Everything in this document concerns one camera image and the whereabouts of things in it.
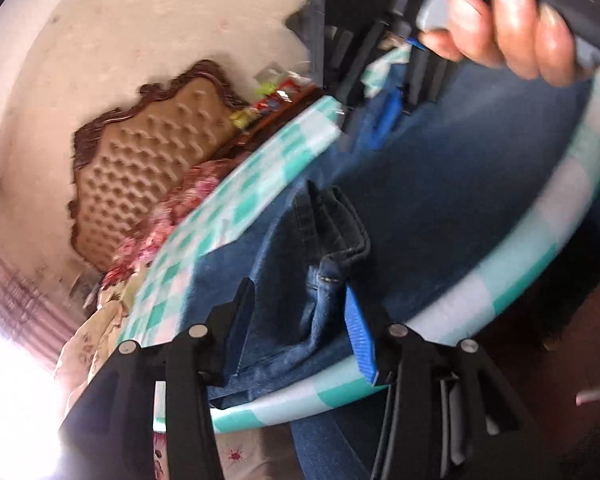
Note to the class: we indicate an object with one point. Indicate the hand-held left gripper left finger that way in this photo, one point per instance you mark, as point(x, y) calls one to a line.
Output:
point(190, 370)

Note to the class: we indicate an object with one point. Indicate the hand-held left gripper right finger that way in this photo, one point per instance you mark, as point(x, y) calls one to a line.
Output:
point(362, 340)

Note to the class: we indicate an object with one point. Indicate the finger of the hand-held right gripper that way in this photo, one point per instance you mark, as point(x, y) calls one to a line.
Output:
point(389, 112)
point(427, 80)

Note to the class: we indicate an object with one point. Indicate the blue denim pants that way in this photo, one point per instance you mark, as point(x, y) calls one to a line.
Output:
point(455, 185)

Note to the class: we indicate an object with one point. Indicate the person's right hand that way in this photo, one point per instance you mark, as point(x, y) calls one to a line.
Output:
point(515, 30)

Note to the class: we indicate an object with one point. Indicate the cream floral bedspread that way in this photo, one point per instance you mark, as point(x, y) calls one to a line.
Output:
point(105, 320)

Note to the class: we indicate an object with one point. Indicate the dark wooden nightstand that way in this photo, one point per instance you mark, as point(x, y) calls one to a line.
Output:
point(280, 120)

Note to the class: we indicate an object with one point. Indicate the red floral quilt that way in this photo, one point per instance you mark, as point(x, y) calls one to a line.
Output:
point(180, 195)

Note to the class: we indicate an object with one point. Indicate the pink curtain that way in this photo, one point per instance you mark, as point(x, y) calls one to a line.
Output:
point(20, 285)

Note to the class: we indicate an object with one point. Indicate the tufted leather bed headboard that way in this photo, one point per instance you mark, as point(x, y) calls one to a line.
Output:
point(145, 170)

